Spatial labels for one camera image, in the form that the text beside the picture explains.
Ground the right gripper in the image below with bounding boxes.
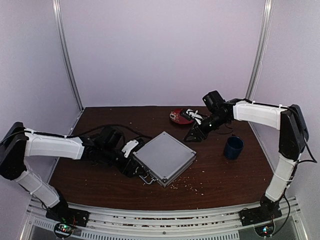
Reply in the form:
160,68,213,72
183,112,228,143

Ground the aluminium poker case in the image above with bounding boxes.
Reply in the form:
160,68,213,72
132,131,197,188

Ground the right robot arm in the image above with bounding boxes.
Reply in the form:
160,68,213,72
181,90,310,221

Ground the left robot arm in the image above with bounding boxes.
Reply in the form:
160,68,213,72
0,122,151,222

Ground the red decorated plate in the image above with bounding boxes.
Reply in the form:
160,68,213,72
169,108,194,125

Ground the dark blue mug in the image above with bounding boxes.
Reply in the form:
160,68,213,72
223,135,245,160

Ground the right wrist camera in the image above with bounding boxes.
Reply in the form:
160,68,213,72
180,108,204,125

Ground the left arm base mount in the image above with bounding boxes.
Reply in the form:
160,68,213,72
45,208,90,239

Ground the right aluminium frame post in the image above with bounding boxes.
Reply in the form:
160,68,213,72
245,0,273,100

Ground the aluminium frame post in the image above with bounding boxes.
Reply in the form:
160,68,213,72
245,0,273,100
52,0,84,112

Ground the front aluminium rail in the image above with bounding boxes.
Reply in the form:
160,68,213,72
18,197,311,240

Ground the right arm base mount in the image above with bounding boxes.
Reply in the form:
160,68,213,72
239,207,282,238

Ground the left aluminium frame post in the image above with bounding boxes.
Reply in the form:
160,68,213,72
52,0,84,112

